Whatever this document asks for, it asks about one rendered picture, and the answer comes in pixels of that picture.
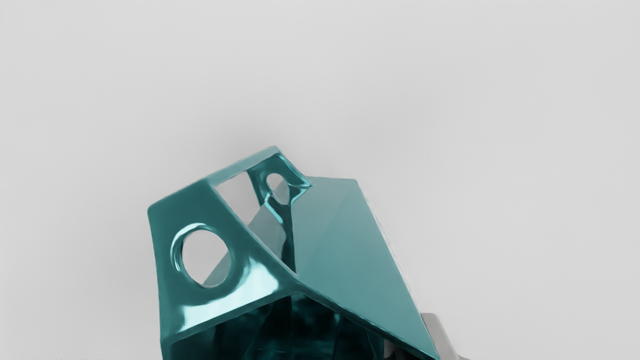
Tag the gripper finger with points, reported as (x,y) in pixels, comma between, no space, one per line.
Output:
(441,337)

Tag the teal faceted mug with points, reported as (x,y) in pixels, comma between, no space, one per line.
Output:
(340,260)

